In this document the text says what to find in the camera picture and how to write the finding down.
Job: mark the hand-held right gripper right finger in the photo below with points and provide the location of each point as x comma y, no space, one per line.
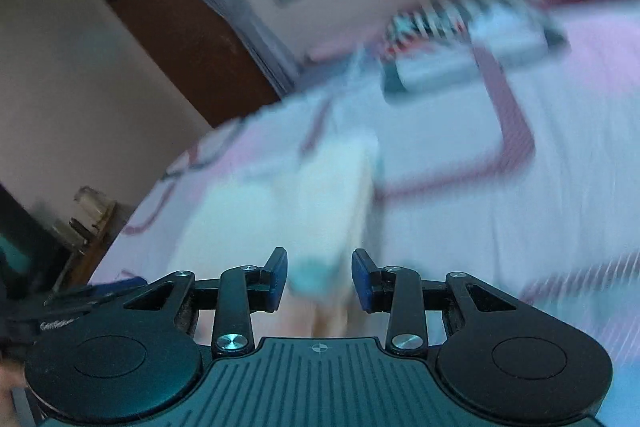
361,282

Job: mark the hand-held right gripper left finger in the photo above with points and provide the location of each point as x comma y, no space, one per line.
276,279

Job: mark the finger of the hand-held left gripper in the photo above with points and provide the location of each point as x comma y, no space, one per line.
95,289

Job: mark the cream small garment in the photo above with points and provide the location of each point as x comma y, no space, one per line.
320,197

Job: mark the wooden nightstand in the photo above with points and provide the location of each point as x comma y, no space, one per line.
92,239

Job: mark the pale item on nightstand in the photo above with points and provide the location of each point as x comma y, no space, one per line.
90,204

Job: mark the pink patterned bed sheet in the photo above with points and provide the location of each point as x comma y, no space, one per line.
575,157

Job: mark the striped pillow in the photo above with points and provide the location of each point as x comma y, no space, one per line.
435,24

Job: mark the grey curtain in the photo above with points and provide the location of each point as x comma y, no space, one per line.
245,12

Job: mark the brown wooden door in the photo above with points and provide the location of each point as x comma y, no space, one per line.
175,22

